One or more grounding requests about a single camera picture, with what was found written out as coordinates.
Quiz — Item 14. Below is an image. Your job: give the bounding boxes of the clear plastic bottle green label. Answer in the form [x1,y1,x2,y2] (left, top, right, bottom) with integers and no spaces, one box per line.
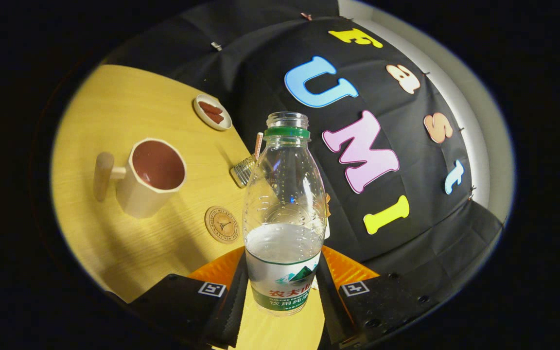
[242,111,328,317]

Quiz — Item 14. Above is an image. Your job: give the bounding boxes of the ribbed glass jar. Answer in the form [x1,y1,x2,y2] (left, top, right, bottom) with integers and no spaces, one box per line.
[230,155,257,189]

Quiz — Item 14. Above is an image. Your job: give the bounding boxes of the black backdrop cloth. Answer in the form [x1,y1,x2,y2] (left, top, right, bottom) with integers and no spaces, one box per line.
[100,0,504,312]

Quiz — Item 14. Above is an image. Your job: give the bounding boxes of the small white plate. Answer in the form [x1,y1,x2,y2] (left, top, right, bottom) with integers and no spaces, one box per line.
[193,94,233,132]

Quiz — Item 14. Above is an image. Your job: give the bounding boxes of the cream cup with wooden handle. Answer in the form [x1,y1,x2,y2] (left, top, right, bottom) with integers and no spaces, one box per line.
[93,138,187,219]

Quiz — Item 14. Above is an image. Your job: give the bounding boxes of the wooden table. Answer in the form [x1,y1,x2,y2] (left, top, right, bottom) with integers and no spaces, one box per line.
[51,64,327,350]

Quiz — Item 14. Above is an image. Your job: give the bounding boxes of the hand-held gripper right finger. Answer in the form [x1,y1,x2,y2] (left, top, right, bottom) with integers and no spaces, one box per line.
[315,245,451,350]

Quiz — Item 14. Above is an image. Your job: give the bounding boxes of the round wooden coaster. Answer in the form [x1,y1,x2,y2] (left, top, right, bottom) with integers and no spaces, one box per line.
[205,206,240,244]

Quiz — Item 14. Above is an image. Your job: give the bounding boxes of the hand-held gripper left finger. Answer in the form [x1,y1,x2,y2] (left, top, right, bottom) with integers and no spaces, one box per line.
[124,247,250,350]

